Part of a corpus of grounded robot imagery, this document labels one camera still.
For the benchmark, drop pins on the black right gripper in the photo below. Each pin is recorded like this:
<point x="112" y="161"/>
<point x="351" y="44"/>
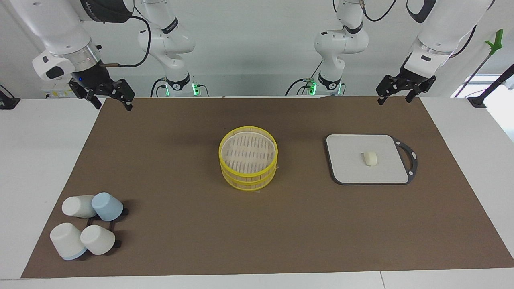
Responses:
<point x="94" y="80"/>

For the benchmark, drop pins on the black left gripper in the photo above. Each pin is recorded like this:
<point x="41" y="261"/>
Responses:
<point x="411" y="82"/>

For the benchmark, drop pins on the white steamed bun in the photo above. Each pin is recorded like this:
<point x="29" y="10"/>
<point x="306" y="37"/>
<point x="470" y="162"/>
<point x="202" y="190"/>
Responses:
<point x="370" y="158"/>

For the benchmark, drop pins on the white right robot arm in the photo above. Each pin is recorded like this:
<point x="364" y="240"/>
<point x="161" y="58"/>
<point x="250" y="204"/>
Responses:
<point x="52" y="28"/>

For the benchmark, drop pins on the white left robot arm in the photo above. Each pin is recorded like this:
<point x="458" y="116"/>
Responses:
<point x="445" y="32"/>

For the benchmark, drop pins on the yellow steamer basket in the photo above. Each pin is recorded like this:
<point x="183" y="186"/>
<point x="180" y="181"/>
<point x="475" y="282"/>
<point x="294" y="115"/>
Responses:
<point x="249" y="183"/>

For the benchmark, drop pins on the white and yellow boxes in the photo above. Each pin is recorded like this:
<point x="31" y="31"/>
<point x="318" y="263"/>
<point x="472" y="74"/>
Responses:
<point x="56" y="95"/>

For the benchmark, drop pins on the grey cutting board black rim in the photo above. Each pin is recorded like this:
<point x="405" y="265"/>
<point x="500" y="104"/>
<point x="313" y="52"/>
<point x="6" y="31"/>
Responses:
<point x="361" y="168"/>

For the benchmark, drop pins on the black stand with clamp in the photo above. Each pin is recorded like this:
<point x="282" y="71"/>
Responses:
<point x="496" y="84"/>

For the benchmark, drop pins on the small black table clamp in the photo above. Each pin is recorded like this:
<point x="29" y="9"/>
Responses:
<point x="8" y="102"/>

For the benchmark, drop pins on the light blue cup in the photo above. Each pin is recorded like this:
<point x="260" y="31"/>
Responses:
<point x="107" y="206"/>

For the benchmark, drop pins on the plain white cup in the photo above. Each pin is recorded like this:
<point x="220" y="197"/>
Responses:
<point x="76" y="206"/>
<point x="97" y="240"/>

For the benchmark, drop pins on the black cup rack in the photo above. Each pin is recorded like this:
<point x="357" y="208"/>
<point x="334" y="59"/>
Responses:
<point x="120" y="211"/>

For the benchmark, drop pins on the pole with green clip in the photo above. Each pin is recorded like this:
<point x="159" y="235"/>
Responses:
<point x="496" y="40"/>

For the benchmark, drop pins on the brown table mat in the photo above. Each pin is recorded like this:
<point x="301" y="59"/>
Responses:
<point x="180" y="224"/>

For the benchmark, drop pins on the white cup blue rim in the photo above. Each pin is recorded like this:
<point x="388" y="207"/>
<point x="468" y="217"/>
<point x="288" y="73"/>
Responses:
<point x="66" y="241"/>

